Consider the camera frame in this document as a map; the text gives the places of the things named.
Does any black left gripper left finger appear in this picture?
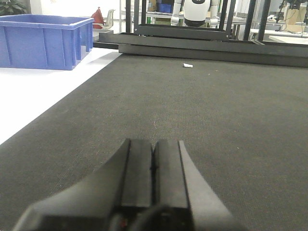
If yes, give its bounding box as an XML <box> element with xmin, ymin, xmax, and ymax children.
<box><xmin>14</xmin><ymin>139</ymin><xmax>152</xmax><ymax>231</ymax></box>

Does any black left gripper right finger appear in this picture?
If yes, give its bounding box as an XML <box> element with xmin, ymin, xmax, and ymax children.
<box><xmin>154</xmin><ymin>140</ymin><xmax>245</xmax><ymax>231</ymax></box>

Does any dark grey table mat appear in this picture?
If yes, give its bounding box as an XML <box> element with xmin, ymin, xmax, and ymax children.
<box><xmin>0</xmin><ymin>55</ymin><xmax>308</xmax><ymax>231</ymax></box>

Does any small white paper scrap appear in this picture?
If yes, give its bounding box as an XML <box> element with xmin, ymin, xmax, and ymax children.
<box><xmin>183</xmin><ymin>63</ymin><xmax>193</xmax><ymax>68</ymax></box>

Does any white plastic chair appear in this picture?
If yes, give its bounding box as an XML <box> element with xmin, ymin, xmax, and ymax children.
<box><xmin>103</xmin><ymin>9</ymin><xmax>115</xmax><ymax>30</ymax></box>

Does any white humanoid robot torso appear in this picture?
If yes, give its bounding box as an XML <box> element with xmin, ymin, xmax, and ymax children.
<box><xmin>170</xmin><ymin>0</ymin><xmax>219</xmax><ymax>28</ymax></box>

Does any red cloth bag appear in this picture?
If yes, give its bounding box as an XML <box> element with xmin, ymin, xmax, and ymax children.
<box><xmin>91</xmin><ymin>7</ymin><xmax>104</xmax><ymax>29</ymax></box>

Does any blue plastic bin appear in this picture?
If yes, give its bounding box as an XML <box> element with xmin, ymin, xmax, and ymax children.
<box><xmin>0</xmin><ymin>14</ymin><xmax>94</xmax><ymax>70</ymax></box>

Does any black metal frame rack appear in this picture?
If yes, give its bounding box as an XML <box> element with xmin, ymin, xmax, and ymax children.
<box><xmin>94</xmin><ymin>0</ymin><xmax>308</xmax><ymax>67</ymax></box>

